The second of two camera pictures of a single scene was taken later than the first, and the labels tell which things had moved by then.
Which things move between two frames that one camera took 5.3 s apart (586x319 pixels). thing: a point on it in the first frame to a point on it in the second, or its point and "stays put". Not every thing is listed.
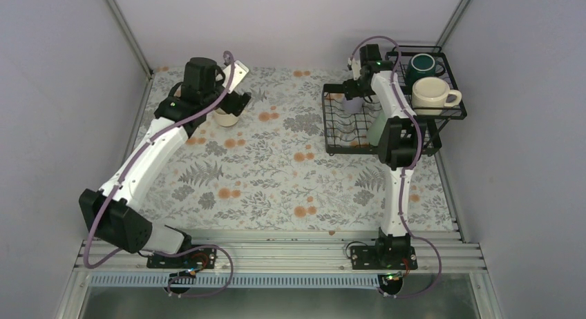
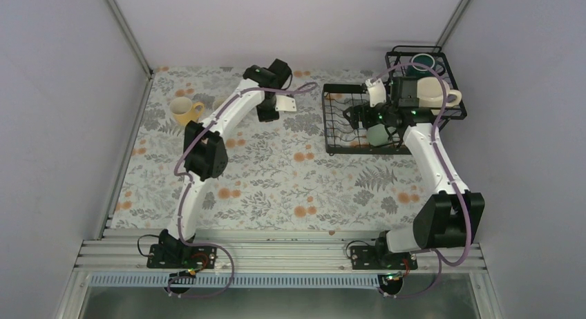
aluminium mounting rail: (294, 251) stays put
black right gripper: (351, 91) to (367, 121)
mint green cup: (376, 128) stays put
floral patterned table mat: (271, 169) stays put
